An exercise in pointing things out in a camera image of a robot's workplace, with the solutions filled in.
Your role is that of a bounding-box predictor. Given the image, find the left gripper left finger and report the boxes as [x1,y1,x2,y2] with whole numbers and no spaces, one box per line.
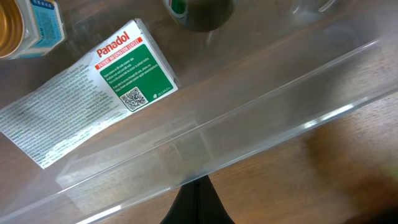
[160,181,198,224]

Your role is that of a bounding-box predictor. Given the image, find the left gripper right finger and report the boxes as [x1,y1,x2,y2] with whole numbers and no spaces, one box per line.
[197,175,234,224]

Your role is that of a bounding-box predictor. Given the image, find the clear plastic container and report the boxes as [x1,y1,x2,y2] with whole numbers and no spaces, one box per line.
[1,1,397,223]

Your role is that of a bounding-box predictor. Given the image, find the white green medicine box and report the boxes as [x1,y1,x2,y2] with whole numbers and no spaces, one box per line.
[1,19,178,168]

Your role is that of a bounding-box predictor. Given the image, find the dark bottle white cap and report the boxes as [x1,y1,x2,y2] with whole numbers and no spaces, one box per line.
[162,0,239,32]

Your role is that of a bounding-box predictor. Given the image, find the small jar gold lid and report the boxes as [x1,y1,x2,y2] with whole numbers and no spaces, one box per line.
[1,0,66,60]

